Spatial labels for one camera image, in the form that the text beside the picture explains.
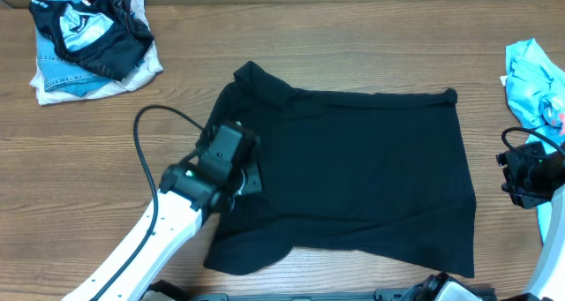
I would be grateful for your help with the black t-shirt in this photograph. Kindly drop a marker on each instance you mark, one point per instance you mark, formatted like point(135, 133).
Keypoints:
point(385, 174)

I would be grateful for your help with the folded white cloth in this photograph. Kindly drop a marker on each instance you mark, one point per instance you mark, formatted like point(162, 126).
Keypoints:
point(143, 73)

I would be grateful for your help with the folded blue denim jeans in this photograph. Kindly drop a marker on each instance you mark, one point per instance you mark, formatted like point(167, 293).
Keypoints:
point(62, 73)

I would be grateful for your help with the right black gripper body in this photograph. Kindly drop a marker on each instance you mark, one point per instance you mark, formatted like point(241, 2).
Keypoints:
point(530, 174)

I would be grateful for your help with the black and grey jersey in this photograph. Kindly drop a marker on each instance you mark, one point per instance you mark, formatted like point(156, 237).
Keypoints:
point(121, 48)

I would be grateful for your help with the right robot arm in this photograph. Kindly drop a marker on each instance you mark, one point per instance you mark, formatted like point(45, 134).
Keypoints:
point(546, 283)

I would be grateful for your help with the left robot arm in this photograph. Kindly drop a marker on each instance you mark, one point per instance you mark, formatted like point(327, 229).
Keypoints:
point(188, 193)

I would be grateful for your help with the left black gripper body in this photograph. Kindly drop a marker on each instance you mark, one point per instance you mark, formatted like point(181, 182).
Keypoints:
point(249, 180)

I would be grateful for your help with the light blue garment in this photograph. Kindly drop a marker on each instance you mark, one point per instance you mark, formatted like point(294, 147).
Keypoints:
point(535, 94)

